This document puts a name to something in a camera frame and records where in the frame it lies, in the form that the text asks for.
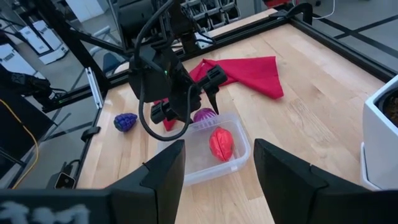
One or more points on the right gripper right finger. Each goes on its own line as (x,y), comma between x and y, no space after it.
(289,186)

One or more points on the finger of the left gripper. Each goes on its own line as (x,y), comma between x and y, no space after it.
(214,77)
(160,112)

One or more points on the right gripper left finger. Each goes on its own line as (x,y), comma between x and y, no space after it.
(155,193)

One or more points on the purple grape bunch toy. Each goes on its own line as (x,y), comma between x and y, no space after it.
(125,122)

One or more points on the purple striped onion toy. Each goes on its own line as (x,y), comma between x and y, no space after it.
(203,114)

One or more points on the clear plastic tupperware container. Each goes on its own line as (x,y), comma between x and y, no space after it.
(199,168)

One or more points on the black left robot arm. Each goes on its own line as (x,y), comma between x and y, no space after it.
(136,15)

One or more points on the red cloth with label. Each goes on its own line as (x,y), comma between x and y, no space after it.
(248,74)

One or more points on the red floor item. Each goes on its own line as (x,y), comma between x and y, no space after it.
(280,3)

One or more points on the small black camera box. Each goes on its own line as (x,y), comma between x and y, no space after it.
(63,181)

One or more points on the black metal table frame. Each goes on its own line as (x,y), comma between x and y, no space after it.
(342,46)

